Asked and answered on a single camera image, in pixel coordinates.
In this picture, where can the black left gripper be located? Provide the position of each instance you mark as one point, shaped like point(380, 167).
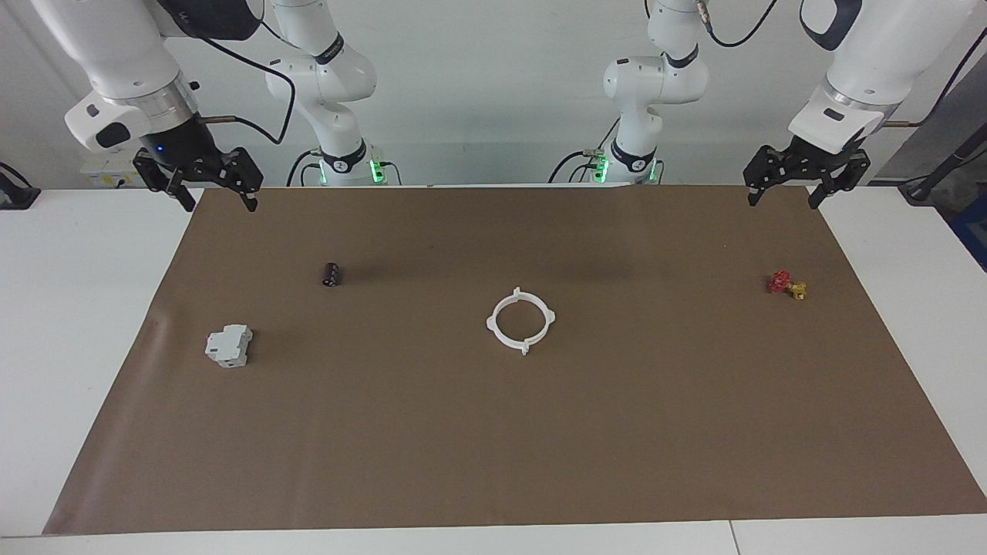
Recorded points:
point(806, 163)

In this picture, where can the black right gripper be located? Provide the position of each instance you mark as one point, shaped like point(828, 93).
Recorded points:
point(185, 154)

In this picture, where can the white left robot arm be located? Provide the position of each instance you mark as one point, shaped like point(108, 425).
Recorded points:
point(887, 54)

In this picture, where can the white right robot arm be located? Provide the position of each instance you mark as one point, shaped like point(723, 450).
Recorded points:
point(116, 54)

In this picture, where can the black cylindrical capacitor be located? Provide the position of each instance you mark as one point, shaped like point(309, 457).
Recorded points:
point(331, 275)

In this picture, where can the white circuit breaker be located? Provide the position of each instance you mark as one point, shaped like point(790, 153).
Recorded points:
point(227, 347)

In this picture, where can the black stand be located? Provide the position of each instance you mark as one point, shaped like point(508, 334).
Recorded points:
point(937, 173)

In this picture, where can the blue object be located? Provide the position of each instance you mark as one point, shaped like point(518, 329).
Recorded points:
point(973, 231)

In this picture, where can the brown paper table mat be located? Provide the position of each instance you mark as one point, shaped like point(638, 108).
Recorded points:
point(493, 447)

